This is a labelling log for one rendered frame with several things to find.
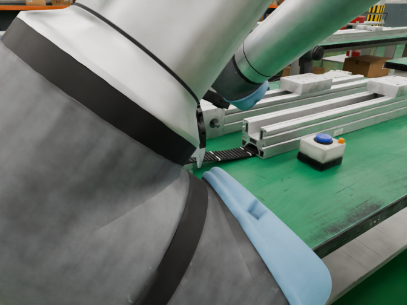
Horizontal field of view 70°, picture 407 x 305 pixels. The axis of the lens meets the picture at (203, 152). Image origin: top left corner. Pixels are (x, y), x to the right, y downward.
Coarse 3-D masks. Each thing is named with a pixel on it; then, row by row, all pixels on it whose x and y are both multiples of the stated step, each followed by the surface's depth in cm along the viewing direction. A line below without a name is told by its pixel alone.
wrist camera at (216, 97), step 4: (208, 92) 64; (212, 92) 65; (204, 96) 64; (208, 96) 65; (212, 96) 65; (216, 96) 66; (220, 96) 66; (208, 100) 65; (212, 100) 66; (216, 100) 66; (220, 100) 67; (224, 100) 67; (212, 104) 69; (216, 104) 66; (220, 104) 67; (224, 104) 67; (228, 104) 68
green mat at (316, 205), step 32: (384, 128) 97; (224, 160) 77; (256, 160) 77; (288, 160) 77; (352, 160) 77; (384, 160) 77; (256, 192) 64; (288, 192) 64; (320, 192) 64; (352, 192) 64; (384, 192) 64; (288, 224) 55; (320, 224) 55; (352, 224) 55
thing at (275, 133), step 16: (352, 96) 101; (368, 96) 104; (288, 112) 86; (304, 112) 90; (320, 112) 94; (336, 112) 86; (352, 112) 90; (368, 112) 95; (384, 112) 102; (400, 112) 106; (256, 128) 82; (272, 128) 75; (288, 128) 78; (304, 128) 81; (320, 128) 85; (336, 128) 89; (352, 128) 94; (256, 144) 79; (272, 144) 77; (288, 144) 80
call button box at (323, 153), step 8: (312, 136) 77; (304, 144) 75; (312, 144) 73; (320, 144) 72; (328, 144) 72; (336, 144) 72; (344, 144) 73; (304, 152) 75; (312, 152) 73; (320, 152) 71; (328, 152) 70; (336, 152) 72; (304, 160) 76; (312, 160) 74; (320, 160) 71; (328, 160) 72; (336, 160) 74; (320, 168) 72
